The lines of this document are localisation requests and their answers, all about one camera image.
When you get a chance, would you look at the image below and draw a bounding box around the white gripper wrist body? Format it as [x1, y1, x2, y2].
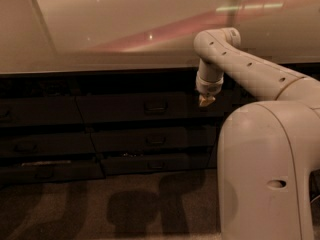
[196, 72, 224, 96]

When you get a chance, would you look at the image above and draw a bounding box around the dark drawer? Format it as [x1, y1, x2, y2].
[100, 153, 210, 175]
[91, 125, 217, 152]
[76, 92, 232, 124]
[0, 161, 104, 185]
[0, 97, 82, 127]
[0, 133, 95, 158]

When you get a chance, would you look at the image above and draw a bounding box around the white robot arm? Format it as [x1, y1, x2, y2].
[194, 28, 320, 240]

